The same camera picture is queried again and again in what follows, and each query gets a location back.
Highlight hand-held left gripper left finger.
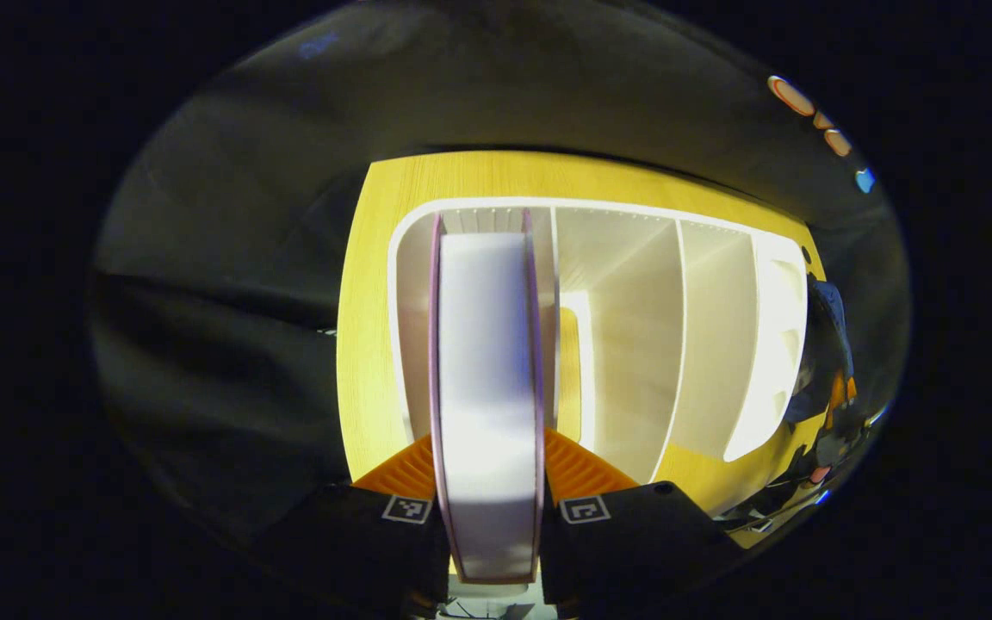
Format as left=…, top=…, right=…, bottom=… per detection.
left=268, top=433, right=450, bottom=608

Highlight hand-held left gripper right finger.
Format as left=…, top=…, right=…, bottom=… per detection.
left=539, top=428, right=742, bottom=608

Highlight blue schoolbag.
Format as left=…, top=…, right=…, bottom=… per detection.
left=784, top=280, right=856, bottom=423

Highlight pink cover book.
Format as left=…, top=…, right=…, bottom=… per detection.
left=429, top=209, right=546, bottom=585

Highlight white bookshelf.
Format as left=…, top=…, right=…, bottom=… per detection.
left=387, top=196, right=809, bottom=485

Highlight black backdrop cloth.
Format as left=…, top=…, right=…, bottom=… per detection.
left=90, top=0, right=910, bottom=552

